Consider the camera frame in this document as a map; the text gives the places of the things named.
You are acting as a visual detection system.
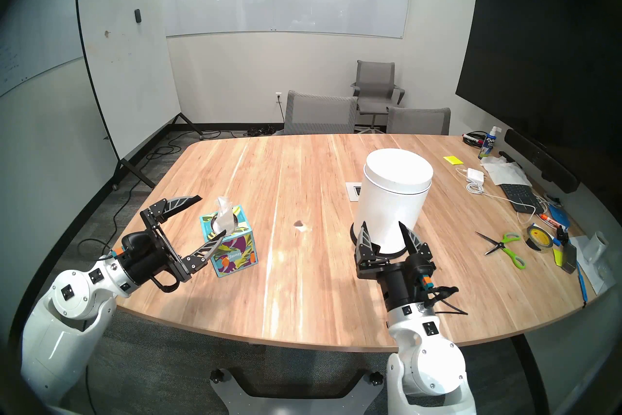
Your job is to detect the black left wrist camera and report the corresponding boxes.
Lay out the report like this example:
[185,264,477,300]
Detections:
[111,232,156,260]

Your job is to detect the white facial tissue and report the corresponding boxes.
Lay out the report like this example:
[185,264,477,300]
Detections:
[210,196,239,235]

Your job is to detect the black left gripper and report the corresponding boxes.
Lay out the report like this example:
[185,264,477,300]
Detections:
[121,195,228,287]

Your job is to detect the side wall whiteboard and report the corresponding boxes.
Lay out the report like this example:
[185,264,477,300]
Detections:
[0,0,86,98]

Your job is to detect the black video bar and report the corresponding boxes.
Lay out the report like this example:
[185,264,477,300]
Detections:
[504,129,580,193]

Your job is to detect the white power adapter with cable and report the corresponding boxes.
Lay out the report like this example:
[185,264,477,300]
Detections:
[456,167,537,218]

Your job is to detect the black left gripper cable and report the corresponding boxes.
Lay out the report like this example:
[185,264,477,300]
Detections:
[150,268,181,294]

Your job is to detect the clear tape roll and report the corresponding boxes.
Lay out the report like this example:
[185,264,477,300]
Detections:
[523,223,554,252]

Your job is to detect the black and yellow box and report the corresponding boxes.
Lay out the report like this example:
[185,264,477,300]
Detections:
[553,241,578,274]

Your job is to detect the whiteboard cleaner spray bottle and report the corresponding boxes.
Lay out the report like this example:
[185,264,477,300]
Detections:
[478,126,502,160]

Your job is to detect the large black TV screen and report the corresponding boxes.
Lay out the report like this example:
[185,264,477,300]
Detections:
[455,0,622,176]

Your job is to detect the blue packet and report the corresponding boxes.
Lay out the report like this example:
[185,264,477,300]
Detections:
[547,205,570,230]

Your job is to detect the green handled scissors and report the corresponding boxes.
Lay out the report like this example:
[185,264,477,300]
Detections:
[475,231,527,270]

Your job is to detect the black keyboard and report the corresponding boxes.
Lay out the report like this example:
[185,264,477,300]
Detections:
[500,183,544,214]

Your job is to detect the black cable on floor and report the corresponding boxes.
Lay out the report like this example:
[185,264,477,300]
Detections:
[146,130,219,162]

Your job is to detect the grey office chair with armrests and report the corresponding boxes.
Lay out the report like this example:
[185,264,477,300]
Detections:
[351,60,405,132]

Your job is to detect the white paper sheet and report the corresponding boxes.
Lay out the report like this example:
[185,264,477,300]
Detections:
[569,235,615,295]

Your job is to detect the black floor cable bundle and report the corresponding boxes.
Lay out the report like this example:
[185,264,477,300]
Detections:
[243,125,287,137]

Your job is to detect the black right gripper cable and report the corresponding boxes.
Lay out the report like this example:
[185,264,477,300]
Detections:
[428,285,468,316]

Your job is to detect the colourful patterned tissue box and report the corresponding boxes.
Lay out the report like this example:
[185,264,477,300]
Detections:
[199,205,254,278]

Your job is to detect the white pedal trash can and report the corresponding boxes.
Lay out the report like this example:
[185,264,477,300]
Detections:
[350,149,434,259]

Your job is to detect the rolling whiteboard on stand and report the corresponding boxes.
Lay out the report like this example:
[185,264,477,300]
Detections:
[74,0,205,191]

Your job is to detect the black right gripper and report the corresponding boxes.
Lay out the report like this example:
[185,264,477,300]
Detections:
[355,221,432,313]

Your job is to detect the grey mesh office chair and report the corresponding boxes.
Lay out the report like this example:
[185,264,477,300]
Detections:
[386,107,451,136]
[283,90,359,135]

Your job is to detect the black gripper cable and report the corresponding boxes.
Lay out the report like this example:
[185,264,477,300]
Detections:
[150,268,181,294]
[428,285,468,316]

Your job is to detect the crumpled white paper towel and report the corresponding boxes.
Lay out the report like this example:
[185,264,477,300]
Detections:
[480,155,533,187]

